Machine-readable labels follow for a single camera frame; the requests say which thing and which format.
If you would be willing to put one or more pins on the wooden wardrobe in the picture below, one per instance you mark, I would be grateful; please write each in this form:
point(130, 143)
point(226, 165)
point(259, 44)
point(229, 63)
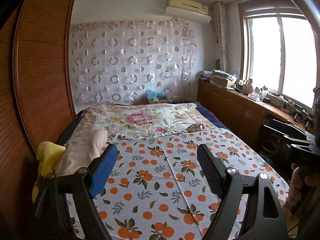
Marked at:
point(36, 102)

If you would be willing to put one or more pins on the navy blue blanket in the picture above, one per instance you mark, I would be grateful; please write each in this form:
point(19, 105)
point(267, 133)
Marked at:
point(210, 116)

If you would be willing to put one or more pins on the yellow cloth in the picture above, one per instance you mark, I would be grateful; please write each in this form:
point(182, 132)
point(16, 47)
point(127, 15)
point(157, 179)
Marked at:
point(48, 154)

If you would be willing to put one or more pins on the wall air conditioner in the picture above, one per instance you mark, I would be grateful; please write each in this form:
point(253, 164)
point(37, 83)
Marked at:
point(188, 10)

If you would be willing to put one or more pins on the window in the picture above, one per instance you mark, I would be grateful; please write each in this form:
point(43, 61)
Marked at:
point(279, 49)

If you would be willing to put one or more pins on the circle pattern sheer curtain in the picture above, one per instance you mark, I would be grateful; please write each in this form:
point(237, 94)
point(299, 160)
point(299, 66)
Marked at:
point(118, 62)

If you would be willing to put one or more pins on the blue item on box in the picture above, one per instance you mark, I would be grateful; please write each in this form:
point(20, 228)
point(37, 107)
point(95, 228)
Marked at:
point(155, 97)

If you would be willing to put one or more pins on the wooden sideboard cabinet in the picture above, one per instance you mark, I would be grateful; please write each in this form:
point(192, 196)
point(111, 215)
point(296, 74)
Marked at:
point(241, 115)

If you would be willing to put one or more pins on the clutter pile on cabinet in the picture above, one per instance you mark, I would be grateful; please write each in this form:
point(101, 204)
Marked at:
point(218, 77)

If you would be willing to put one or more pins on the right hand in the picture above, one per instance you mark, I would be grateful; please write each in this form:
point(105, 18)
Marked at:
point(297, 182)

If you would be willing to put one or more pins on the orange print white sheet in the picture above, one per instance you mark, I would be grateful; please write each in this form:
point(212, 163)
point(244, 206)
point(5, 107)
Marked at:
point(157, 189)

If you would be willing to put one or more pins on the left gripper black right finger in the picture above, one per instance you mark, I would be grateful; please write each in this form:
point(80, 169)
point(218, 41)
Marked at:
point(213, 170)

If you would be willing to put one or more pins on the floral quilt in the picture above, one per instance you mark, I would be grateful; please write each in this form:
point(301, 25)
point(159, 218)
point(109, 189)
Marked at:
point(141, 121)

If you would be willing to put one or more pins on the pink figurine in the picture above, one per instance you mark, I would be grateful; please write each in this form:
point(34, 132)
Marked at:
point(248, 87)

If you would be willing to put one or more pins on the cream beige garment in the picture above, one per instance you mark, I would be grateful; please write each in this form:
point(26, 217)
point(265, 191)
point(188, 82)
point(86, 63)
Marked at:
point(80, 152)

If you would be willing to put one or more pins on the rolled white curtain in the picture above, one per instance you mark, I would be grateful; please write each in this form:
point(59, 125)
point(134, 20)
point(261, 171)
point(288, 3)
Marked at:
point(220, 19)

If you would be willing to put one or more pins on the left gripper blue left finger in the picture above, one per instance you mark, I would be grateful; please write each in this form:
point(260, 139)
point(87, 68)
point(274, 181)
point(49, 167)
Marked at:
point(100, 169)

